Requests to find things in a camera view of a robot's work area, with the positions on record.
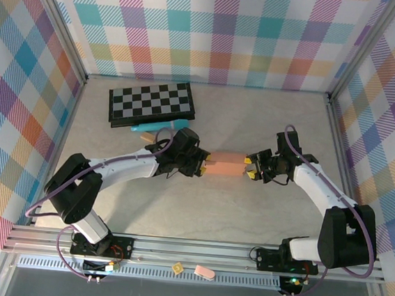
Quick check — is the orange cloth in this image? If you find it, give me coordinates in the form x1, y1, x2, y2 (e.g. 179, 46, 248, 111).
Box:
204, 150, 250, 180

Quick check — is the teal marker pen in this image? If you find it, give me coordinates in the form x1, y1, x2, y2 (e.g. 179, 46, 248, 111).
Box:
130, 114, 190, 138

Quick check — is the black and grey chessboard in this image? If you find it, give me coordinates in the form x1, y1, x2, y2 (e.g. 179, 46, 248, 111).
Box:
105, 75, 199, 137

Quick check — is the pink eraser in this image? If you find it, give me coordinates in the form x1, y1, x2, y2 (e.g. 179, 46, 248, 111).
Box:
193, 265, 217, 283

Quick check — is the black controller board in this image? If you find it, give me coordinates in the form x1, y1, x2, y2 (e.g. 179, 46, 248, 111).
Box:
82, 259, 121, 276
280, 274, 311, 293

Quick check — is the aluminium side rail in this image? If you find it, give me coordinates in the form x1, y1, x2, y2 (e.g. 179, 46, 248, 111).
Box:
29, 73, 89, 230
311, 95, 380, 254

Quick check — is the aluminium mounting rail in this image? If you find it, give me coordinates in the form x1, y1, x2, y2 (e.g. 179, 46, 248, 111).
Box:
1, 218, 389, 289

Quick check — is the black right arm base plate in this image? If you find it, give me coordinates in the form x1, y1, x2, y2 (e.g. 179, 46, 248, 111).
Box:
254, 246, 321, 276

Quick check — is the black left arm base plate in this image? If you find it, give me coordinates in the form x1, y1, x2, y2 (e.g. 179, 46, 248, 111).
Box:
69, 232, 136, 262

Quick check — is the grey slotted cable duct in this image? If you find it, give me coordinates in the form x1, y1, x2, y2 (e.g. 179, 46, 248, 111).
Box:
17, 251, 282, 293

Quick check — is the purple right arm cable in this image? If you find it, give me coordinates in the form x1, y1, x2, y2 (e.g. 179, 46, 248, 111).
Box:
269, 124, 388, 296

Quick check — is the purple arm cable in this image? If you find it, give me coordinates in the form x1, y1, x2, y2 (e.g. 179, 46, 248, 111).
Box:
19, 115, 176, 287
269, 124, 388, 296

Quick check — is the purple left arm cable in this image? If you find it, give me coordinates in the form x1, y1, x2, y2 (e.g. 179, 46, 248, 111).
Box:
19, 115, 176, 287

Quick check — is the aluminium frame post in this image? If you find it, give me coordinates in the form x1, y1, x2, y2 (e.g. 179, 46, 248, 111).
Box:
15, 0, 95, 86
327, 0, 395, 108

